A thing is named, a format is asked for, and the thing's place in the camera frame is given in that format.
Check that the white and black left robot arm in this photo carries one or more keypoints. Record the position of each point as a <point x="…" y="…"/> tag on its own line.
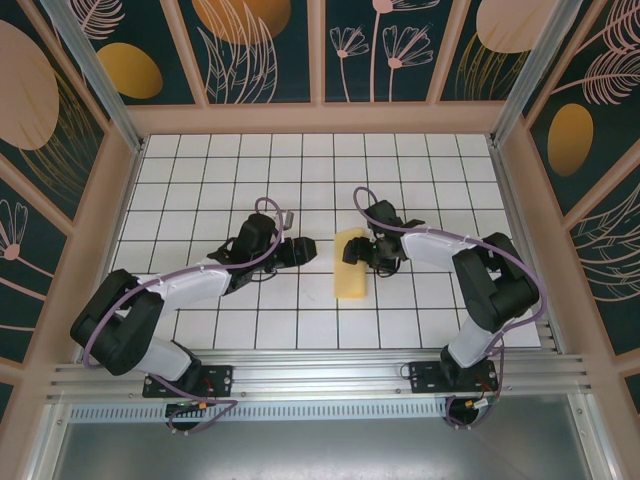
<point x="185" y="287"/>

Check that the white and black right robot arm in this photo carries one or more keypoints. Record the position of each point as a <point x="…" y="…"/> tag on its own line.
<point x="430" y="250"/>

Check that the white gridded mat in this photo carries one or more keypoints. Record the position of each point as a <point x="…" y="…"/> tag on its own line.
<point x="225" y="165"/>

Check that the aluminium mounting rail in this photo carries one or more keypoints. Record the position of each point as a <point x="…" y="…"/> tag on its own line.
<point x="325" y="375"/>

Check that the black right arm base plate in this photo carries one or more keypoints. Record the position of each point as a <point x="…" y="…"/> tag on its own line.
<point x="425" y="377"/>

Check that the aluminium side rail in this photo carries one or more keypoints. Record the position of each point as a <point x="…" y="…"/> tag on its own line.
<point x="525" y="240"/>

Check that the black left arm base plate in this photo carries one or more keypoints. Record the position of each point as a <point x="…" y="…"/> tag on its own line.
<point x="220" y="380"/>

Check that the aluminium frame post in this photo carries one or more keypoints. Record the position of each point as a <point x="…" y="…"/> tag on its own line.
<point x="102" y="85"/>
<point x="527" y="75"/>

